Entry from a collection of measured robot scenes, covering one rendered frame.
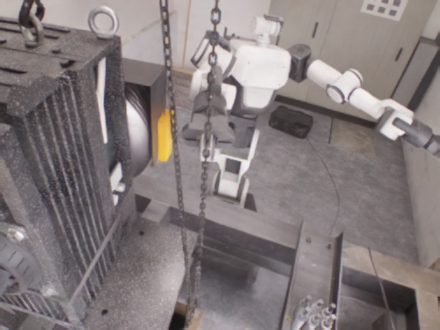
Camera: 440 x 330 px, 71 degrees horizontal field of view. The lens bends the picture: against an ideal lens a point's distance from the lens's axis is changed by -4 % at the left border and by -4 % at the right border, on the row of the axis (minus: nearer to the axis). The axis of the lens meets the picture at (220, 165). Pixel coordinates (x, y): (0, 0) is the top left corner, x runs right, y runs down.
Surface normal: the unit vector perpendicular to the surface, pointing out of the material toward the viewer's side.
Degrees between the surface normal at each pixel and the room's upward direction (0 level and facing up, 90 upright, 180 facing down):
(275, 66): 78
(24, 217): 90
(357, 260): 0
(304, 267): 0
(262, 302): 0
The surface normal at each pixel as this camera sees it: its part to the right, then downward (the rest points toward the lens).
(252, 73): 0.29, 0.51
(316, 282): 0.11, -0.73
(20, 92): -0.04, -0.17
